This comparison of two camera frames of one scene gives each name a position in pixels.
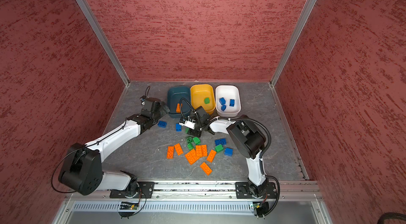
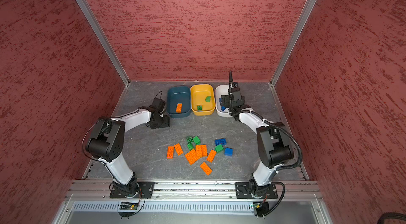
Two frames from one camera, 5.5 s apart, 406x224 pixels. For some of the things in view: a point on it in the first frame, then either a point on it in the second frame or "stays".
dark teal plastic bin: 174,94 stays
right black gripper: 193,132 to 225,99
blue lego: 220,141 stays
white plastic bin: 228,100 stays
